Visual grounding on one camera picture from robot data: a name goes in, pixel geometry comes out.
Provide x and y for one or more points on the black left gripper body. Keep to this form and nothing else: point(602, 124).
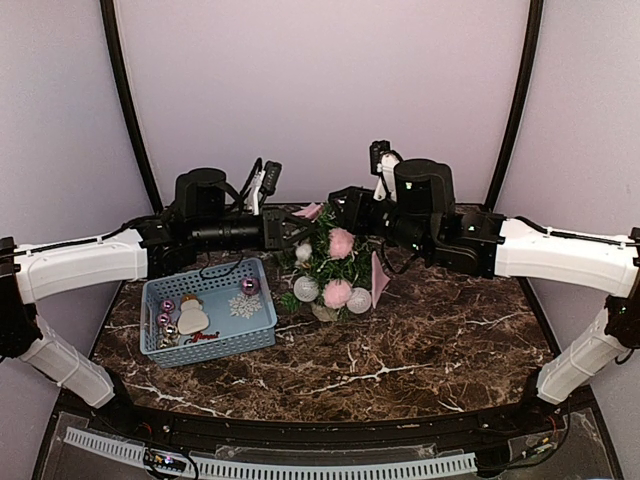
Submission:
point(214, 236)

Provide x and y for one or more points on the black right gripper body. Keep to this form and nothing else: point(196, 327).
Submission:
point(404, 231)

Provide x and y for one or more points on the pink fabric bow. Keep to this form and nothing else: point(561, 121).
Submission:
point(310, 212)

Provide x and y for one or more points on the pink fluffy pompom ornament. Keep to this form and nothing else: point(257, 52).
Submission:
point(341, 243)

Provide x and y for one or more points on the small green christmas tree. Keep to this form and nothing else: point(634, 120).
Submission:
point(302, 290)

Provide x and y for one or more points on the white ball string lights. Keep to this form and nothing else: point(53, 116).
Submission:
point(312, 260)

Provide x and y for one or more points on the pink fabric triangle piece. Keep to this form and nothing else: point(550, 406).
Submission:
point(379, 279)

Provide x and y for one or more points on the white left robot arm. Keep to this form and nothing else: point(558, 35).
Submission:
point(33, 276)

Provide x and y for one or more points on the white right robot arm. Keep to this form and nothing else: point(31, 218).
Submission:
point(606, 263)

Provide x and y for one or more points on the white snowflake ornament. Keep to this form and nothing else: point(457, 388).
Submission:
point(245, 306)

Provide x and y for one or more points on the light blue plastic basket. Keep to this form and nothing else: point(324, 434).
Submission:
point(199, 280)

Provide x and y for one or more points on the white snowman ornament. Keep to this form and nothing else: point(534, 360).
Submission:
point(192, 318)

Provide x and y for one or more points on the white perforated cable tray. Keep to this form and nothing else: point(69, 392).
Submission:
point(170, 464)

